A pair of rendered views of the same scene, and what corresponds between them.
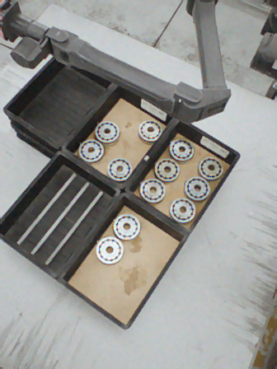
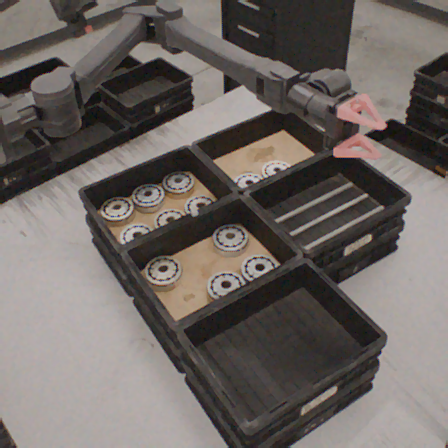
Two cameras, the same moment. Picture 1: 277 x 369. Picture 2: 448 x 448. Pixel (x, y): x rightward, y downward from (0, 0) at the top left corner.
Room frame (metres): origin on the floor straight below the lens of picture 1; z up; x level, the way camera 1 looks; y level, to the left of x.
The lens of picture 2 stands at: (1.60, 0.66, 2.06)
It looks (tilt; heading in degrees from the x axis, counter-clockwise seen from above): 42 degrees down; 213
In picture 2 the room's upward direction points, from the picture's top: 4 degrees counter-clockwise
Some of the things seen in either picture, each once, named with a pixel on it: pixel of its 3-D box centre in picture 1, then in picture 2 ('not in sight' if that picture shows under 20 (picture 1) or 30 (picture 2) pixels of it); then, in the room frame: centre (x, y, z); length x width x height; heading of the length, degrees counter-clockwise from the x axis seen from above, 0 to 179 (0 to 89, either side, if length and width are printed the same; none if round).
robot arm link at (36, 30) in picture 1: (38, 36); (308, 100); (0.72, 0.32, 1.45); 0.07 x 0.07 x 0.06; 69
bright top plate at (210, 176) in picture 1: (210, 168); (117, 208); (0.68, -0.28, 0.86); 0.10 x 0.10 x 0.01
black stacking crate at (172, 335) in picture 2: (120, 138); (211, 268); (0.75, 0.10, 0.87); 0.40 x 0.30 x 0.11; 153
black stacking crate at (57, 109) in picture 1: (63, 102); (279, 348); (0.89, 0.37, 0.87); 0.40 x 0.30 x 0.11; 153
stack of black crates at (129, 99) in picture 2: not in sight; (150, 118); (-0.34, -0.94, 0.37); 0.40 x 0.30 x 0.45; 160
